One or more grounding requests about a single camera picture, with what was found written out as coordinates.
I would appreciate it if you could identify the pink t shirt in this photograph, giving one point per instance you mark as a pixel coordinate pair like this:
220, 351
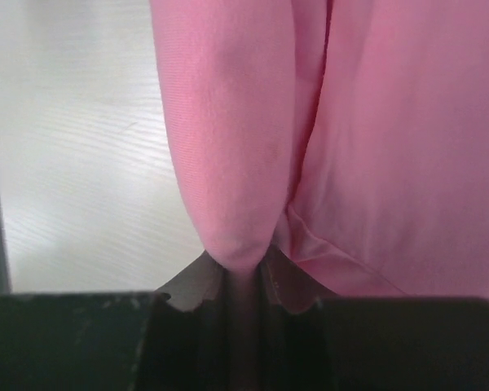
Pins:
354, 135

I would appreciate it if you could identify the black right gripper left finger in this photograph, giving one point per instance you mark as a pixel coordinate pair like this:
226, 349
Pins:
172, 338

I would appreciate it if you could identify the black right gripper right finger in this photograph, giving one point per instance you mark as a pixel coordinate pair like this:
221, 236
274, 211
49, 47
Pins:
314, 339

